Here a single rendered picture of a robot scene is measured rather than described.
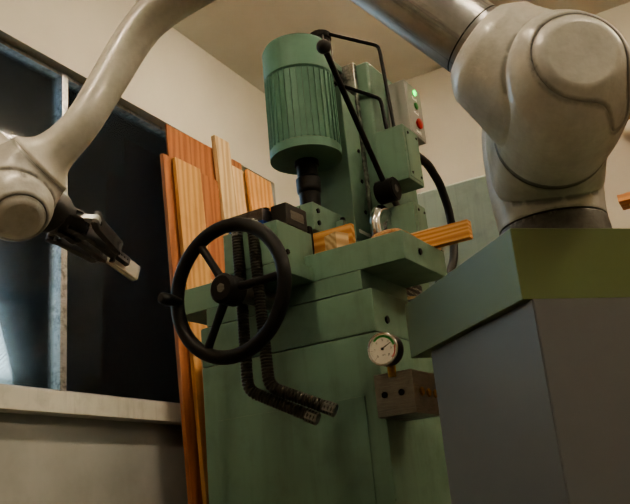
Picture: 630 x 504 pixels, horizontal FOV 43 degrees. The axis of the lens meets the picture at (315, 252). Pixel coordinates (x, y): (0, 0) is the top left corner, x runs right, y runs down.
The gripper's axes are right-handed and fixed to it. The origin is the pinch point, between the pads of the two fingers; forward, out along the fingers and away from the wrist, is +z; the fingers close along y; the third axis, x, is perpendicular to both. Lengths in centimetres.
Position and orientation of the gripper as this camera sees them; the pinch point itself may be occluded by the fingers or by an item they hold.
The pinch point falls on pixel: (123, 264)
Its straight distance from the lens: 153.0
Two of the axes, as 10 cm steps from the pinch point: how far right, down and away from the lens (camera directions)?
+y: -8.4, 2.4, 4.8
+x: -0.9, 8.2, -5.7
